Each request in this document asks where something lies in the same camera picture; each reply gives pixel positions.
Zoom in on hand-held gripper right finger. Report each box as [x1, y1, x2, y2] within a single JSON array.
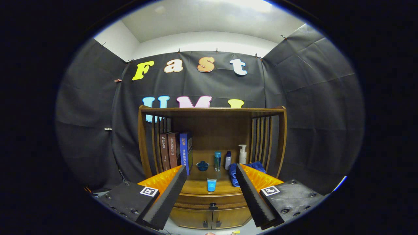
[[235, 163, 327, 229]]

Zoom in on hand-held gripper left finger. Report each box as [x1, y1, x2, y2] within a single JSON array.
[[98, 165, 188, 230]]

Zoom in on wooden drawer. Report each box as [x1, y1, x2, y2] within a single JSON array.
[[176, 193, 250, 210]]

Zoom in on wooden cabinet door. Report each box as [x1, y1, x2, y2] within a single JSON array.
[[212, 206, 252, 229], [170, 207, 213, 229]]

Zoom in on wooden countertop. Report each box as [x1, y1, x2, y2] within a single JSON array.
[[183, 150, 244, 196]]

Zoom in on wooden cabinet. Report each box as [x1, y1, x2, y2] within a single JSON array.
[[138, 105, 287, 229]]

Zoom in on folded blue towel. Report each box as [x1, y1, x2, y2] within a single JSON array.
[[228, 161, 266, 187]]

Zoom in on dark brown book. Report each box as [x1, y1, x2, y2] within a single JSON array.
[[159, 133, 171, 171]]

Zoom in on reddish brown book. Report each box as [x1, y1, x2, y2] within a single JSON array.
[[168, 132, 181, 168]]

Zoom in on blue book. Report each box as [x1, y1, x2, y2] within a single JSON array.
[[179, 132, 193, 175]]

